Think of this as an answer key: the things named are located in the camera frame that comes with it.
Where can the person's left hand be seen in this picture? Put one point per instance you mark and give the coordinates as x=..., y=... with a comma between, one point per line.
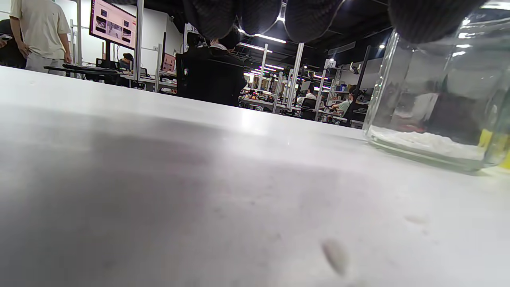
x=430, y=20

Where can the clear glass jar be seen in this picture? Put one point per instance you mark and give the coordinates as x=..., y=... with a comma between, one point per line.
x=406, y=79

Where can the white rice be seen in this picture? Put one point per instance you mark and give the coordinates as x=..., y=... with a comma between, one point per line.
x=430, y=143

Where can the yellow plastic box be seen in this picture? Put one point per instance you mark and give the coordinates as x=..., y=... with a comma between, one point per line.
x=506, y=159

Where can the white sign plate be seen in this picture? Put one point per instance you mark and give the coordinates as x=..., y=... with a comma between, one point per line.
x=330, y=63

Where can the black mesh chair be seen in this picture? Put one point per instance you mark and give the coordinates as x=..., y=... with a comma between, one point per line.
x=211, y=85

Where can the small pink screen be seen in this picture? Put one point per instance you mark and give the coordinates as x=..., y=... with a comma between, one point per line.
x=168, y=63

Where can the black desk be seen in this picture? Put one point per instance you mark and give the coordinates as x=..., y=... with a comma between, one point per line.
x=79, y=69

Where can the white metal post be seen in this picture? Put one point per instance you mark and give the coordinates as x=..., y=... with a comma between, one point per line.
x=138, y=40

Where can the large wall monitor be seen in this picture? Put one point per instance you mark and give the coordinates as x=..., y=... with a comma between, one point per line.
x=113, y=24

